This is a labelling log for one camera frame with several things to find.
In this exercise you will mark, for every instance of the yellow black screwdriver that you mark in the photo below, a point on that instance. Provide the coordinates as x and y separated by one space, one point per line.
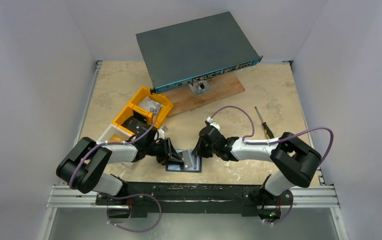
269 134

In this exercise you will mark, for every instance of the black item in bin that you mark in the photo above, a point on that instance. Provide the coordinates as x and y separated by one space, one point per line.
136 123

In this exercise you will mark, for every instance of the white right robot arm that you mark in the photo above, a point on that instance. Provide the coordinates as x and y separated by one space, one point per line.
296 161

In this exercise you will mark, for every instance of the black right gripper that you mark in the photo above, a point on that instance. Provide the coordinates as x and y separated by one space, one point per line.
203 145

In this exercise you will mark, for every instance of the grey cards in bin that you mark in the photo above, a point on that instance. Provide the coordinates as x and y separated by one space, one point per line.
150 105

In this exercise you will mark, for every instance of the white plastic bin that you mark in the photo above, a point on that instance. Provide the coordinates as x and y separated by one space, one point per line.
112 138

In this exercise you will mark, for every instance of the yellow plastic bin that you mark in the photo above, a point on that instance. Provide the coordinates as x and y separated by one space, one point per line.
133 108

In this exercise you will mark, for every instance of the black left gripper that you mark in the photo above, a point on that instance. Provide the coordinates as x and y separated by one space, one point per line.
168 154

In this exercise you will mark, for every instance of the wooden board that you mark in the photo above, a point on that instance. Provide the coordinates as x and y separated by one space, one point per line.
185 98

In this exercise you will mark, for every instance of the navy blue card holder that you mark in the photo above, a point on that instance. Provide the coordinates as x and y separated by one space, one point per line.
190 164

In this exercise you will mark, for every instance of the grey metal switch stand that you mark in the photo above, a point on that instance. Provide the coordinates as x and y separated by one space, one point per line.
200 87

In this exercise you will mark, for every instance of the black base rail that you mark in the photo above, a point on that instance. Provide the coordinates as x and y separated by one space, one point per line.
187 198

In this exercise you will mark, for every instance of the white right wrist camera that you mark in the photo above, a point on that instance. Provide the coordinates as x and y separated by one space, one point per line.
211 122

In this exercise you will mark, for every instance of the aluminium frame rail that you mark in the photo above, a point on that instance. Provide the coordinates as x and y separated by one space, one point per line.
62 196

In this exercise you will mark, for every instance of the grey network switch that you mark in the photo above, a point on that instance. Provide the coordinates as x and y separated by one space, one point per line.
194 51

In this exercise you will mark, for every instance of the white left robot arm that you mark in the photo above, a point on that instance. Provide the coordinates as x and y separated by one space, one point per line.
83 167

